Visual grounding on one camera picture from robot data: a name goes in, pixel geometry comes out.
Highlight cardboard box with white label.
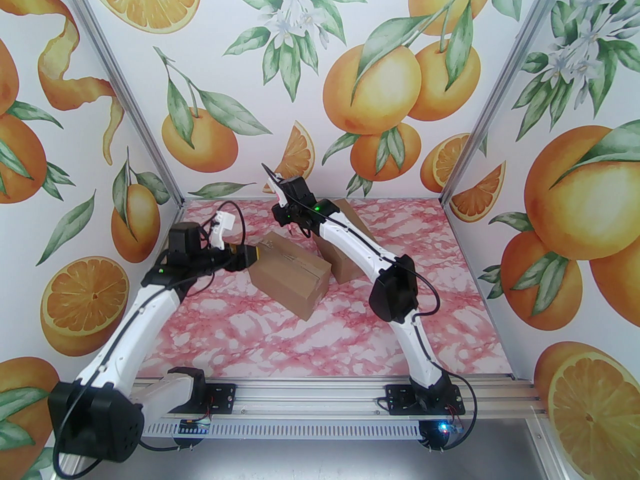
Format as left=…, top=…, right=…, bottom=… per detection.
left=250, top=231, right=332, bottom=321

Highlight plain taped cardboard box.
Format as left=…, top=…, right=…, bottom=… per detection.
left=320, top=198, right=375, bottom=285

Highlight grey metal panel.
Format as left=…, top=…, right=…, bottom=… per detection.
left=75, top=433, right=556, bottom=480

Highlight black puck with status light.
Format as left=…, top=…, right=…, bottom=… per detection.
left=419, top=418, right=463, bottom=453

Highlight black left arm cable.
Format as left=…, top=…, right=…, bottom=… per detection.
left=52, top=200, right=246, bottom=479

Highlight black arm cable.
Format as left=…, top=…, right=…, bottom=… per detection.
left=52, top=200, right=246, bottom=479
left=261, top=164, right=478, bottom=453

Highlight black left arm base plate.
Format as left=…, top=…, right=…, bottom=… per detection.
left=197, top=382, right=237, bottom=415

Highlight aluminium rail frame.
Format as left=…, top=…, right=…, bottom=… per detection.
left=75, top=348, right=551, bottom=421

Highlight aluminium corner post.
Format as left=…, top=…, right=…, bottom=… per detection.
left=439, top=0, right=575, bottom=206
left=62, top=0, right=187, bottom=211

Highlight perforated metal cable tray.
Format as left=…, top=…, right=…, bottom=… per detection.
left=142, top=419, right=426, bottom=440

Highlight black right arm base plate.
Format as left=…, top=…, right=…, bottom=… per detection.
left=385, top=384, right=466, bottom=416

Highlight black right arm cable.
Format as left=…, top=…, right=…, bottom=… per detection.
left=261, top=164, right=478, bottom=453

